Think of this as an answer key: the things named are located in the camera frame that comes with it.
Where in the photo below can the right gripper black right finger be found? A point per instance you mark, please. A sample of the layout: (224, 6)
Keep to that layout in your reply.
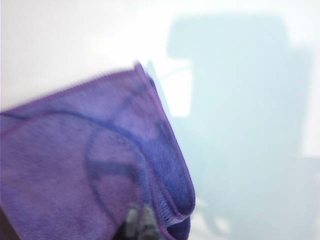
(148, 225)

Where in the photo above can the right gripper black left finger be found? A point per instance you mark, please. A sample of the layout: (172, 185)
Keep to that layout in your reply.
(132, 225)

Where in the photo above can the purple microfiber cloth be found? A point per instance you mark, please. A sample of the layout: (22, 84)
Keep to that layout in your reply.
(75, 162)

